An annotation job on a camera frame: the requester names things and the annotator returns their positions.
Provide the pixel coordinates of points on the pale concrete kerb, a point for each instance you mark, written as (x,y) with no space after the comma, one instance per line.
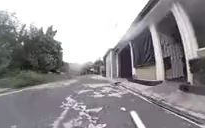
(30,88)

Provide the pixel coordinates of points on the grey concrete pavement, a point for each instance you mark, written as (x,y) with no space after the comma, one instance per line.
(176,96)

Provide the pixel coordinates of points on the robot's own part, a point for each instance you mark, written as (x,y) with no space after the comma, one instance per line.
(137,119)

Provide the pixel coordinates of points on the grey asphalt road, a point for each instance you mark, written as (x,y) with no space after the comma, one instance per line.
(33,110)

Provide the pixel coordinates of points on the row of trees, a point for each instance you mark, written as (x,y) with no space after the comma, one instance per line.
(26,50)

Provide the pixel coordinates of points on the grass verge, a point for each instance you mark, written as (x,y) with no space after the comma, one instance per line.
(26,79)

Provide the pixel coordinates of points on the building with dark openings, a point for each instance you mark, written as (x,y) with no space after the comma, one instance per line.
(158,50)

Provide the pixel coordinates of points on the distant trees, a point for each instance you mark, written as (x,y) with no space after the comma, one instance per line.
(97,66)

